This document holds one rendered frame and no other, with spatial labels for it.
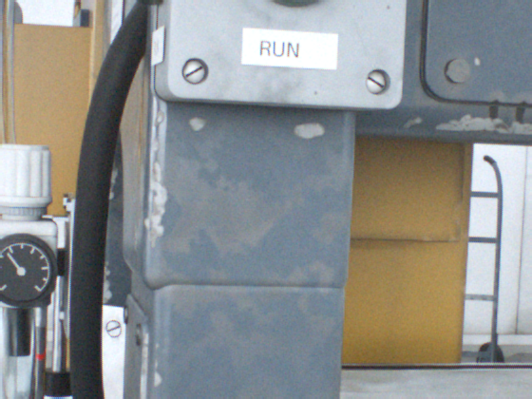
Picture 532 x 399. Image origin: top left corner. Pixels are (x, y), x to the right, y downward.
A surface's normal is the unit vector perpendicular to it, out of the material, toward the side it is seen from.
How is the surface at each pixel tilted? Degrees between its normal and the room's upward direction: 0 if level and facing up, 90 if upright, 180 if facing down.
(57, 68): 90
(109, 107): 95
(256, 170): 90
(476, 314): 90
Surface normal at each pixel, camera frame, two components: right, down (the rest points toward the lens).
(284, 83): 0.22, 0.06
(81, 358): -0.27, 0.30
